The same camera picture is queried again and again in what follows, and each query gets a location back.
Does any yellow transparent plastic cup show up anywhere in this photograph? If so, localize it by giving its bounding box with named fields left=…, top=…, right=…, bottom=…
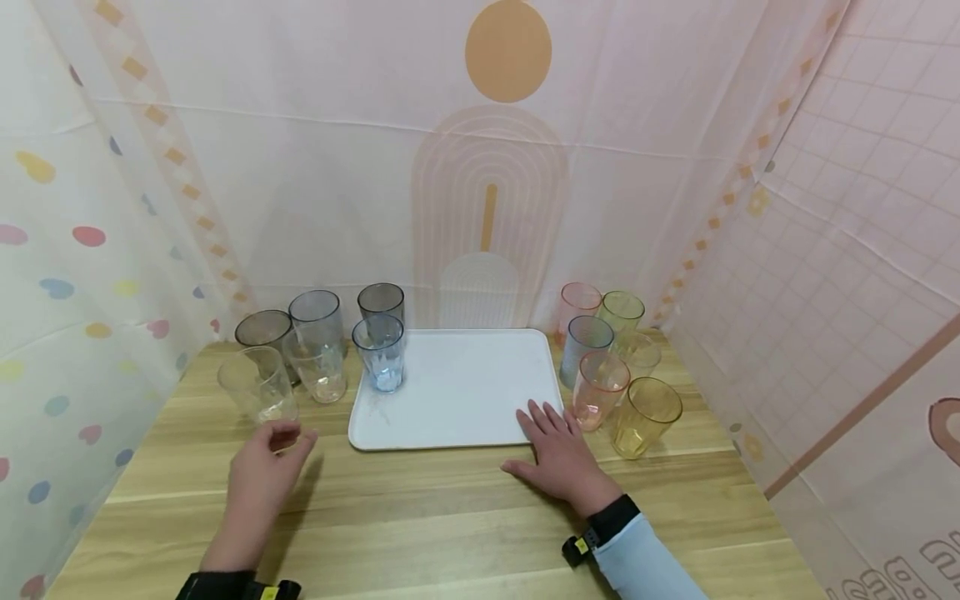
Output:
left=610, top=377, right=684, bottom=461

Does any person's left hand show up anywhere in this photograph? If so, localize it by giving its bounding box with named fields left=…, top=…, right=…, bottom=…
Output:
left=216, top=419, right=319, bottom=544

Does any clear transparent plastic cup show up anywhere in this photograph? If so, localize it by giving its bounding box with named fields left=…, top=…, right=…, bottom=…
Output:
left=217, top=345, right=300, bottom=428
left=282, top=333, right=348, bottom=405

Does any white rectangular tray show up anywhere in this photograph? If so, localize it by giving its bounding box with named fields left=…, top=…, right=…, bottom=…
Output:
left=347, top=328, right=565, bottom=453

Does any grey transparent plastic cup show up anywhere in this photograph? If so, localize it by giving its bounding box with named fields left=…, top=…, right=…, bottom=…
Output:
left=288, top=289, right=345, bottom=358
left=357, top=282, right=406, bottom=333
left=233, top=309, right=300, bottom=386

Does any person's right forearm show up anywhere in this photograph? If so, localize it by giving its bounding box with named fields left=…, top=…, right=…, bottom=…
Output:
left=592, top=512, right=711, bottom=600

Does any person's right hand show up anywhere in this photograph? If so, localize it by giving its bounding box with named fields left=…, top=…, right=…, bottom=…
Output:
left=500, top=399, right=625, bottom=520

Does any blue transparent plastic cup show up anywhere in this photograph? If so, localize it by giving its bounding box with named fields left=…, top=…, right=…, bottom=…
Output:
left=558, top=315, right=616, bottom=390
left=352, top=314, right=408, bottom=394

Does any person's left forearm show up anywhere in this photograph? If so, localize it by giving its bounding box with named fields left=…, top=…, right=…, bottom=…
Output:
left=198, top=535, right=263, bottom=578

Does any pink transparent plastic cup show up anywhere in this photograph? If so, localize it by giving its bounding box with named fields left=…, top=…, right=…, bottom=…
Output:
left=570, top=350, right=632, bottom=433
left=557, top=282, right=604, bottom=348

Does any pale green transparent plastic cup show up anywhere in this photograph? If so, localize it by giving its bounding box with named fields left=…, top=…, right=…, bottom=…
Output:
left=615, top=332, right=663, bottom=382

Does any black wrist band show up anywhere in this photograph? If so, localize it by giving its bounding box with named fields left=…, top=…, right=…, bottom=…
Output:
left=175, top=570, right=303, bottom=600
left=562, top=493, right=643, bottom=570

